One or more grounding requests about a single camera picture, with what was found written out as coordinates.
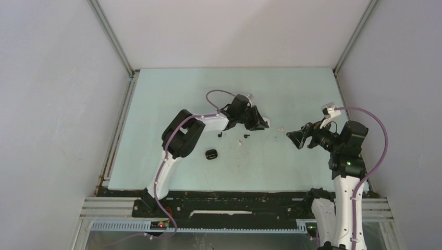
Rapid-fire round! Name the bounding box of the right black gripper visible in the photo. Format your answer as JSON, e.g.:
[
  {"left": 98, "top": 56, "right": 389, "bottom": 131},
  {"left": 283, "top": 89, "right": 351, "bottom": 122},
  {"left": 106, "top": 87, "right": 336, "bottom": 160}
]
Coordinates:
[{"left": 287, "top": 117, "right": 343, "bottom": 153}]

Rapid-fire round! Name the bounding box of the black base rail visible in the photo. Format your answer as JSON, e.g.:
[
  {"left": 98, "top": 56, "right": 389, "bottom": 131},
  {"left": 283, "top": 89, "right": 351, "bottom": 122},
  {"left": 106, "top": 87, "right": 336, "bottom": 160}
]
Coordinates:
[{"left": 132, "top": 190, "right": 314, "bottom": 229}]

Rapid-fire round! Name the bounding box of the white earbud charging case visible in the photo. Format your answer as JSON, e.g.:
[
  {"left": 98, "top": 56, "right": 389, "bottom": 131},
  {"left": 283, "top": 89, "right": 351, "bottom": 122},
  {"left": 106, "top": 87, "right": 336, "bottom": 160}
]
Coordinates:
[{"left": 263, "top": 117, "right": 270, "bottom": 127}]

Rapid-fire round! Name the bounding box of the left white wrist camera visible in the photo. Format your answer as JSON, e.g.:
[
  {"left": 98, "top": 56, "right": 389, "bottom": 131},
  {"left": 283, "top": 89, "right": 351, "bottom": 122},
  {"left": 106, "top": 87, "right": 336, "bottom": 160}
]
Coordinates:
[{"left": 246, "top": 94, "right": 254, "bottom": 106}]

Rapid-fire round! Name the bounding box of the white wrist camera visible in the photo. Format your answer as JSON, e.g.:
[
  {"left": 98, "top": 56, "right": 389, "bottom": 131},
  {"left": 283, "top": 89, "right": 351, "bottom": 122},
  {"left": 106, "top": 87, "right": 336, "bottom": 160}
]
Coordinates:
[
  {"left": 320, "top": 102, "right": 341, "bottom": 129},
  {"left": 246, "top": 94, "right": 254, "bottom": 106}
]

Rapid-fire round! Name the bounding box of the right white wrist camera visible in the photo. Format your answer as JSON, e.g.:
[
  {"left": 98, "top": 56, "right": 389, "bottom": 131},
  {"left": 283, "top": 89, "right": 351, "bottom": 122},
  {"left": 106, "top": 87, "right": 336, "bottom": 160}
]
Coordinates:
[{"left": 320, "top": 102, "right": 341, "bottom": 129}]

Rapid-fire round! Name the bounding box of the grey cable duct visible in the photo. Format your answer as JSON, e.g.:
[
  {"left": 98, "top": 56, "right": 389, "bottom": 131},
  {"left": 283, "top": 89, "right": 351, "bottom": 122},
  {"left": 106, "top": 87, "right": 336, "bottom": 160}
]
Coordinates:
[{"left": 90, "top": 220, "right": 316, "bottom": 234}]

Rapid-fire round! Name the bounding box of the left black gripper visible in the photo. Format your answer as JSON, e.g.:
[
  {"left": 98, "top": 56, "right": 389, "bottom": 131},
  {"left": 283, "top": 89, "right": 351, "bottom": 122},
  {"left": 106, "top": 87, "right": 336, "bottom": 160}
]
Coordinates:
[{"left": 236, "top": 105, "right": 268, "bottom": 131}]

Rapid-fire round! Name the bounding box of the black earbud charging case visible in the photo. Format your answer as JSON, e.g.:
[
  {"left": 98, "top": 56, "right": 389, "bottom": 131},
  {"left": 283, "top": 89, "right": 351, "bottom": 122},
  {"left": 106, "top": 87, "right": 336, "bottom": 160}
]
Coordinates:
[{"left": 205, "top": 149, "right": 218, "bottom": 160}]

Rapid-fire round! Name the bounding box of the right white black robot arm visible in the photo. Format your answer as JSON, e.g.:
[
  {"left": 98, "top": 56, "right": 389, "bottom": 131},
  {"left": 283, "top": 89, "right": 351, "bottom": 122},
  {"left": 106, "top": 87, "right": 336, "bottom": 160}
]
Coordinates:
[{"left": 286, "top": 121, "right": 369, "bottom": 249}]

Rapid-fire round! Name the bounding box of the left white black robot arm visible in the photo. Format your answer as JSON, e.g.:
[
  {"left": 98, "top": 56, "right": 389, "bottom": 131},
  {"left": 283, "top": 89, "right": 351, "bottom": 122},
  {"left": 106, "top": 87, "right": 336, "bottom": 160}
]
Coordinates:
[{"left": 141, "top": 94, "right": 270, "bottom": 217}]

